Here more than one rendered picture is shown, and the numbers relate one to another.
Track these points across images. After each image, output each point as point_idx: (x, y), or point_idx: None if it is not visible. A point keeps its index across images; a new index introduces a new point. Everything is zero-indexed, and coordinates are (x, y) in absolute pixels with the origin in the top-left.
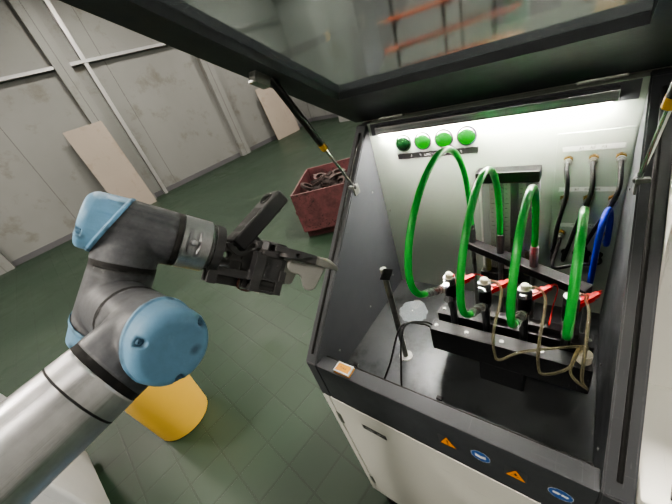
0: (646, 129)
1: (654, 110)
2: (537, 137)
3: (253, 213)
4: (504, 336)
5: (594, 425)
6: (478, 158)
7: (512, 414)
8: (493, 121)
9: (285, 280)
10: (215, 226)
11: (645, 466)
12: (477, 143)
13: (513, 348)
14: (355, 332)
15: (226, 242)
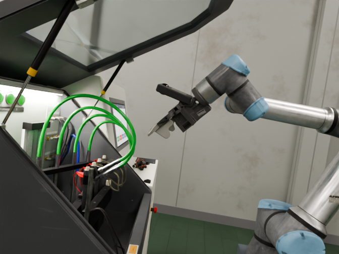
0: (74, 105)
1: (71, 100)
2: (42, 106)
3: (175, 89)
4: (96, 195)
5: (114, 210)
6: (22, 115)
7: (116, 225)
8: (31, 93)
9: (168, 134)
10: (195, 87)
11: None
12: (23, 105)
13: (104, 194)
14: None
15: (193, 97)
